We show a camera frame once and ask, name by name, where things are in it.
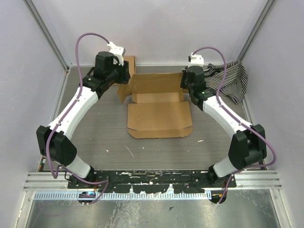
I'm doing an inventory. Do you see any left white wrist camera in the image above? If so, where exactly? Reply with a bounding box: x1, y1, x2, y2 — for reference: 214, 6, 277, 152
107, 41, 125, 66

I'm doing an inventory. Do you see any white slotted cable duct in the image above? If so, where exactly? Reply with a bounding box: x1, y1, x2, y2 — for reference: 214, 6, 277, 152
33, 191, 212, 201

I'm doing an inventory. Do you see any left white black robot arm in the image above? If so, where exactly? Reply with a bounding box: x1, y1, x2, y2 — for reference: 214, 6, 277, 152
36, 48, 130, 189

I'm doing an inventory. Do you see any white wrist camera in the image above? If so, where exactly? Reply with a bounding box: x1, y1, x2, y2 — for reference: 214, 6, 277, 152
188, 53, 204, 67
107, 41, 125, 66

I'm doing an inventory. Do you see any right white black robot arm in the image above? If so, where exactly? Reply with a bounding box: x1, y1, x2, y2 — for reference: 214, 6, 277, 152
180, 66, 267, 188

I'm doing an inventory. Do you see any aluminium front rail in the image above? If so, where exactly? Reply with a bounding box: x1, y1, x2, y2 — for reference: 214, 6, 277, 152
24, 170, 282, 190

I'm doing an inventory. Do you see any right aluminium corner post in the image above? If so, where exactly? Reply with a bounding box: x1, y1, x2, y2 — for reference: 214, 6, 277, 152
237, 0, 277, 62

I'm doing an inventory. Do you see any aluminium corner post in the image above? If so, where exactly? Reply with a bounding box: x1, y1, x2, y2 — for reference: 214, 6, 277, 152
237, 0, 277, 62
23, 0, 71, 72

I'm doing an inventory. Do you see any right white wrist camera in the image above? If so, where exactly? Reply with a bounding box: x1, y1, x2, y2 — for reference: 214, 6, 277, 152
188, 53, 204, 67

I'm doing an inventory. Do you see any left aluminium corner post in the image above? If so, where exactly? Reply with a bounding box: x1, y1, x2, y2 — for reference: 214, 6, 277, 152
23, 0, 71, 72

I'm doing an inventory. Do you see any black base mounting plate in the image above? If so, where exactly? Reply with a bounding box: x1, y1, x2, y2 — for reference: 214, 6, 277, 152
65, 170, 236, 194

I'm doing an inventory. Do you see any folded brown cardboard box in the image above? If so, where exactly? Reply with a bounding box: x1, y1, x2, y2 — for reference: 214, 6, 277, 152
113, 56, 136, 86

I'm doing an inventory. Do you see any brown cardboard box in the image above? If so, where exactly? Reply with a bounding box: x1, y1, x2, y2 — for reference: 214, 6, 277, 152
113, 56, 136, 86
117, 73, 193, 139

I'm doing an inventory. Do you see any striped black white cloth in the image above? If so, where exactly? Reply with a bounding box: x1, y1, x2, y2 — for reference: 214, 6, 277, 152
204, 61, 248, 105

